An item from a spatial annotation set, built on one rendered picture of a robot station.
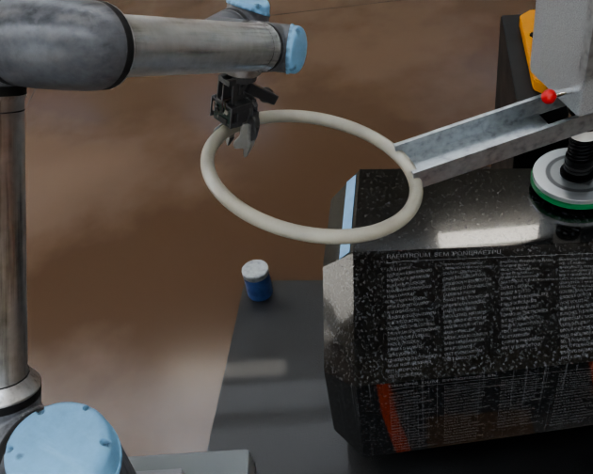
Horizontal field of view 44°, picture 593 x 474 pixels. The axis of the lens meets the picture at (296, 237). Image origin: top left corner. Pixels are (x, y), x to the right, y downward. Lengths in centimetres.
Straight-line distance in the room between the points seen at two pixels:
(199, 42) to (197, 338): 175
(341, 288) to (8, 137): 102
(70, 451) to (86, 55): 53
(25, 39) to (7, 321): 41
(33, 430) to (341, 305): 93
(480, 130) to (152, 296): 161
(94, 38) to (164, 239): 227
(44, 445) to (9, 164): 39
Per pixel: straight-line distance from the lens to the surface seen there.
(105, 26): 99
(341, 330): 185
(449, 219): 188
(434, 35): 433
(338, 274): 185
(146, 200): 343
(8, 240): 110
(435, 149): 178
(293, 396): 252
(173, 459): 147
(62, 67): 98
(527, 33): 270
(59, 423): 114
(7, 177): 108
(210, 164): 157
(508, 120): 183
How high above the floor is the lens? 207
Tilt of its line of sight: 43 degrees down
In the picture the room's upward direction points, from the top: 10 degrees counter-clockwise
